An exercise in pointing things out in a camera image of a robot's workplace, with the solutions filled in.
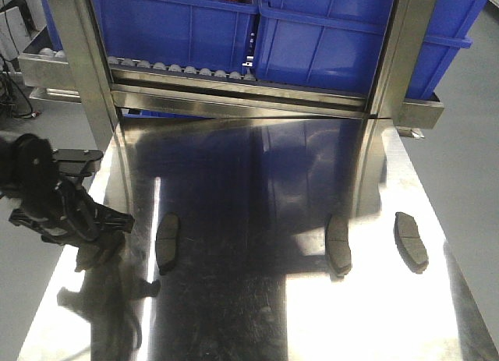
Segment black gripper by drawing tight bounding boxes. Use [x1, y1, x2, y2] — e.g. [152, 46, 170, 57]
[8, 148, 135, 272]

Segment dark brake pad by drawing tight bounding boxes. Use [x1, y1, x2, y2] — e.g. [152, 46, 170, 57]
[154, 213, 180, 276]
[325, 215, 352, 278]
[394, 212, 429, 274]

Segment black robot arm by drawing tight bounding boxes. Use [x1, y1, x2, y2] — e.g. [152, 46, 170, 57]
[1, 133, 134, 271]

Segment left blue plastic bin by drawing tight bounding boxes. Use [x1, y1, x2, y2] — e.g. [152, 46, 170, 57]
[37, 0, 261, 76]

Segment blue plastic bin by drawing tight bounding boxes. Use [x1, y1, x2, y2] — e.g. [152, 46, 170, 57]
[37, 0, 261, 76]
[254, 0, 487, 100]

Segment right blue plastic bin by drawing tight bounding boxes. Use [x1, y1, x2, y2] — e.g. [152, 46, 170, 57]
[254, 0, 487, 100]

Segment black floor cables with plug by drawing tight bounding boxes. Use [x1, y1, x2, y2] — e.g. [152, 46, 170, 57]
[0, 52, 44, 120]

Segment stainless steel roller rack frame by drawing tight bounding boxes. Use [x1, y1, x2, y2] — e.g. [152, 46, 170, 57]
[19, 0, 444, 149]

